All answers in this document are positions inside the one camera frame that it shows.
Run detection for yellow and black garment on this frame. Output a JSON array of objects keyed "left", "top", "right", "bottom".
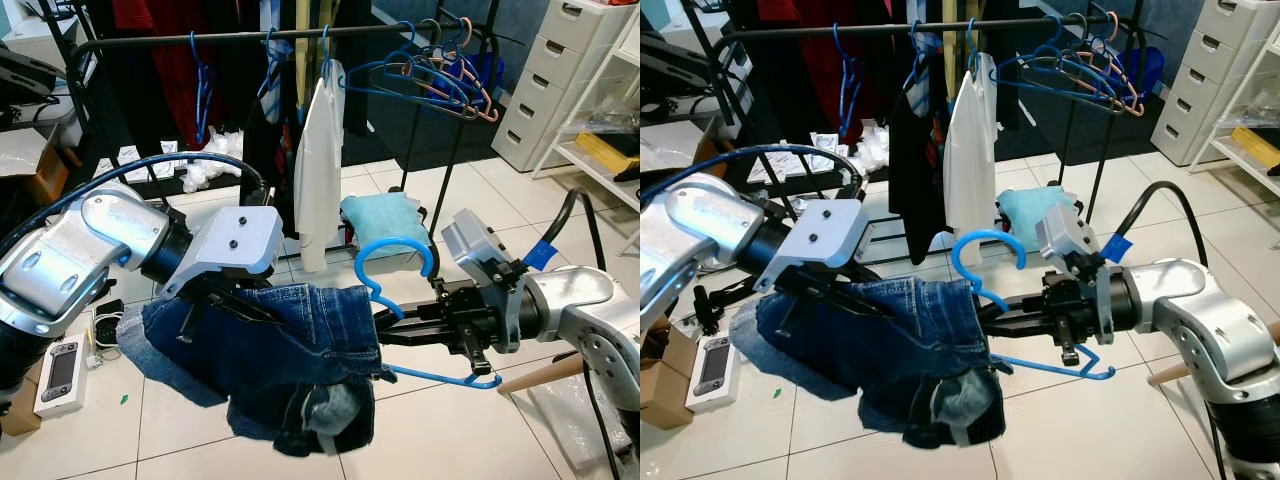
[
  {"left": 293, "top": 0, "right": 331, "bottom": 126},
  {"left": 940, "top": 0, "right": 976, "bottom": 111}
]

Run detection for black hanging garment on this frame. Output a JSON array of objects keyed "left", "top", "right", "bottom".
[
  {"left": 240, "top": 85, "right": 301, "bottom": 239},
  {"left": 888, "top": 80, "right": 951, "bottom": 253}
]

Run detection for white paper packets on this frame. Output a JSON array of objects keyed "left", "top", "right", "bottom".
[
  {"left": 95, "top": 140, "right": 183, "bottom": 183},
  {"left": 755, "top": 130, "right": 851, "bottom": 181}
]

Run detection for brown cardboard box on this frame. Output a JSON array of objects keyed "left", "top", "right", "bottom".
[
  {"left": 0, "top": 385, "right": 43, "bottom": 438},
  {"left": 640, "top": 320, "right": 701, "bottom": 433}
]

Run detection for white plastic drawer unit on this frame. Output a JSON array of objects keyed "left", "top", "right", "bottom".
[
  {"left": 1150, "top": 0, "right": 1280, "bottom": 168},
  {"left": 491, "top": 0, "right": 629, "bottom": 174}
]

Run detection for clear plastic sheet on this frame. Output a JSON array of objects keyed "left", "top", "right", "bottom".
[{"left": 520, "top": 375, "right": 641, "bottom": 480}]

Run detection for white hanging garment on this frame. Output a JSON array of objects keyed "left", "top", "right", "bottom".
[
  {"left": 943, "top": 52, "right": 999, "bottom": 269},
  {"left": 292, "top": 58, "right": 348, "bottom": 274}
]

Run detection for black metal clothes rack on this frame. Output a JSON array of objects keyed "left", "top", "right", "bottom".
[
  {"left": 62, "top": 15, "right": 506, "bottom": 256},
  {"left": 712, "top": 12, "right": 1131, "bottom": 251}
]

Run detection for cardboard box with white sheet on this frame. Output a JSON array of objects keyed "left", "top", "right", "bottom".
[
  {"left": 640, "top": 118, "right": 736, "bottom": 181},
  {"left": 0, "top": 125, "right": 73, "bottom": 206}
]

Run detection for blue denim jeans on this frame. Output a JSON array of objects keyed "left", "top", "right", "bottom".
[
  {"left": 728, "top": 278, "right": 1009, "bottom": 451},
  {"left": 116, "top": 282, "right": 398, "bottom": 459}
]

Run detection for wooden stick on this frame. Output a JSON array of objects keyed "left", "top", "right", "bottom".
[
  {"left": 497, "top": 352, "right": 593, "bottom": 397},
  {"left": 1147, "top": 358, "right": 1196, "bottom": 389}
]

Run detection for white metal shelf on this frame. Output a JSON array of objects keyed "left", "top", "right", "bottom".
[
  {"left": 528, "top": 10, "right": 641, "bottom": 213},
  {"left": 1207, "top": 60, "right": 1280, "bottom": 201}
]

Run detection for blue fabric bag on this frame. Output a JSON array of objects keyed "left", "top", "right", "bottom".
[
  {"left": 1112, "top": 42, "right": 1167, "bottom": 101},
  {"left": 440, "top": 52, "right": 493, "bottom": 106}
]

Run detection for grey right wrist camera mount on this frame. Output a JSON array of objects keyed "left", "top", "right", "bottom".
[
  {"left": 1034, "top": 198, "right": 1116, "bottom": 346},
  {"left": 440, "top": 207, "right": 528, "bottom": 353}
]

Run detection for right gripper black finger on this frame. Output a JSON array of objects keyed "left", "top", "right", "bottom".
[
  {"left": 975, "top": 296, "right": 1049, "bottom": 319},
  {"left": 374, "top": 305, "right": 441, "bottom": 328},
  {"left": 978, "top": 314, "right": 1056, "bottom": 343},
  {"left": 376, "top": 322, "right": 451, "bottom": 351}
]

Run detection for red hanging garment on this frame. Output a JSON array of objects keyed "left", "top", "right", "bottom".
[
  {"left": 110, "top": 0, "right": 236, "bottom": 151},
  {"left": 752, "top": 0, "right": 906, "bottom": 141}
]

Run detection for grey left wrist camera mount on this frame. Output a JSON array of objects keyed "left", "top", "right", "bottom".
[
  {"left": 755, "top": 197, "right": 873, "bottom": 294},
  {"left": 158, "top": 205, "right": 286, "bottom": 301}
]

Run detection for blue plastic clothes hanger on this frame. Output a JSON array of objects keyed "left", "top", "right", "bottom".
[
  {"left": 1035, "top": 12, "right": 1139, "bottom": 113},
  {"left": 188, "top": 30, "right": 217, "bottom": 149},
  {"left": 385, "top": 20, "right": 493, "bottom": 121},
  {"left": 258, "top": 27, "right": 293, "bottom": 101},
  {"left": 832, "top": 22, "right": 863, "bottom": 141},
  {"left": 351, "top": 235, "right": 505, "bottom": 391},
  {"left": 950, "top": 228, "right": 1117, "bottom": 383},
  {"left": 317, "top": 25, "right": 346, "bottom": 86},
  {"left": 905, "top": 20, "right": 936, "bottom": 96},
  {"left": 995, "top": 15, "right": 1126, "bottom": 106},
  {"left": 963, "top": 18, "right": 991, "bottom": 76},
  {"left": 343, "top": 22, "right": 479, "bottom": 113}
]

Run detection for yellow flat package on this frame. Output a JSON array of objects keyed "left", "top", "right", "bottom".
[
  {"left": 1228, "top": 125, "right": 1280, "bottom": 161},
  {"left": 570, "top": 130, "right": 641, "bottom": 173}
]

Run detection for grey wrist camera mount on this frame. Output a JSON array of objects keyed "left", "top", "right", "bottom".
[
  {"left": 1034, "top": 198, "right": 1116, "bottom": 346},
  {"left": 158, "top": 205, "right": 286, "bottom": 301},
  {"left": 440, "top": 207, "right": 528, "bottom": 353},
  {"left": 755, "top": 197, "right": 873, "bottom": 294}
]

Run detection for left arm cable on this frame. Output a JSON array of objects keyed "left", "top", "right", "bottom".
[
  {"left": 640, "top": 143, "right": 866, "bottom": 206},
  {"left": 0, "top": 150, "right": 273, "bottom": 251}
]

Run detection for white crumpled plastic bags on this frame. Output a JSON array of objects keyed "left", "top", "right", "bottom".
[
  {"left": 845, "top": 120, "right": 896, "bottom": 176},
  {"left": 175, "top": 128, "right": 249, "bottom": 193}
]

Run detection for pink clothes hanger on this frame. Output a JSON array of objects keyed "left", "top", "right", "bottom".
[
  {"left": 1050, "top": 10, "right": 1147, "bottom": 117},
  {"left": 398, "top": 15, "right": 501, "bottom": 125}
]

